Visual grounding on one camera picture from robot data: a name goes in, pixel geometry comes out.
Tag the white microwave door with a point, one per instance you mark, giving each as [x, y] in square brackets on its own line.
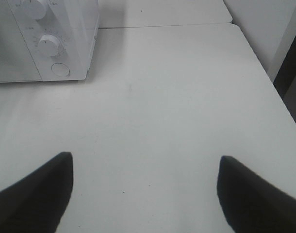
[16, 63]

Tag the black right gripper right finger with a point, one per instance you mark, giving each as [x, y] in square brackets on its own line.
[251, 204]

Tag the white microwave oven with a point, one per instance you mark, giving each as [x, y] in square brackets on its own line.
[74, 22]

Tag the upper white power knob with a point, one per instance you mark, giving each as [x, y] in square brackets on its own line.
[35, 9]

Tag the white timer knob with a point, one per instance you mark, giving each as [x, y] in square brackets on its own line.
[49, 45]

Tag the round white door button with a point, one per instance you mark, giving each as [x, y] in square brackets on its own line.
[60, 69]

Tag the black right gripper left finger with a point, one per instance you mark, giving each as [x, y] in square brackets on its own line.
[36, 203]

